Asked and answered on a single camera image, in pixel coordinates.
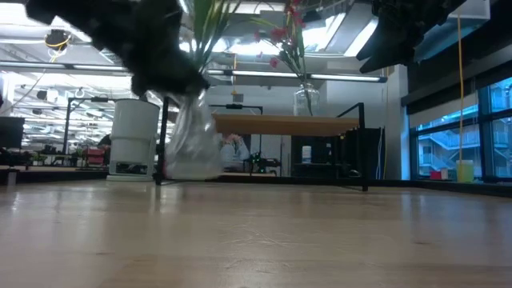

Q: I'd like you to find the wide clear glass vase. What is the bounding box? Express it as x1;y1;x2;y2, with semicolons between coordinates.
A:
293;82;321;117

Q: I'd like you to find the wooden shelf with black legs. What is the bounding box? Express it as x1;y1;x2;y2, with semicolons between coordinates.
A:
154;95;369;192

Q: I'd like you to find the green artificial grass bunch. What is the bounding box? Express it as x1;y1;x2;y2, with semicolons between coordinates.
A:
191;0;241;75

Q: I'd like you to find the red artificial flower branch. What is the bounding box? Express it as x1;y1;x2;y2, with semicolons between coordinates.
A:
251;0;317;117

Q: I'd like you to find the black cabinet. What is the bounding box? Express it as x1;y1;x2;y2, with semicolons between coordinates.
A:
290;127;386;179

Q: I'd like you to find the black monitor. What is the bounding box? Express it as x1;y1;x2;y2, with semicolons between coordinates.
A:
0;116;26;150

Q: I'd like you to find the black table back rail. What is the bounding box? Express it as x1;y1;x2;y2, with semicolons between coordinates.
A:
0;166;512;198

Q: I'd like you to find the person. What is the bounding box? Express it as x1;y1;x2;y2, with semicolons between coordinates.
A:
219;133;251;169

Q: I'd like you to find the yellow green container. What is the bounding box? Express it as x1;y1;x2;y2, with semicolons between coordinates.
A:
455;159;475;183

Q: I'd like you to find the overhead camera with yellow cable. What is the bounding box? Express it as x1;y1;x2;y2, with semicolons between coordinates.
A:
43;28;73;51

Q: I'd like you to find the white plastic vase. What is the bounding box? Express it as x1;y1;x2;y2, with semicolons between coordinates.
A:
106;98;161;182

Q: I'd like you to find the window with dark frame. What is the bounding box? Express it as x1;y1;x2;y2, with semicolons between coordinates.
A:
407;75;512;182

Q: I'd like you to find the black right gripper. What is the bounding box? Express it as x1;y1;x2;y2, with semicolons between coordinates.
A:
355;0;467;74

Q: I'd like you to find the long light bar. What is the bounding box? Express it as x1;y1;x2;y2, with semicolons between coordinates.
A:
206;69;388;84
0;61;133;74

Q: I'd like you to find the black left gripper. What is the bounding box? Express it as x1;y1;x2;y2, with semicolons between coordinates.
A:
91;0;211;97

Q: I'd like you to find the slim ribbed glass vase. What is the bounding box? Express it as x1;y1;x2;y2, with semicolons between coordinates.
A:
164;88;224;181

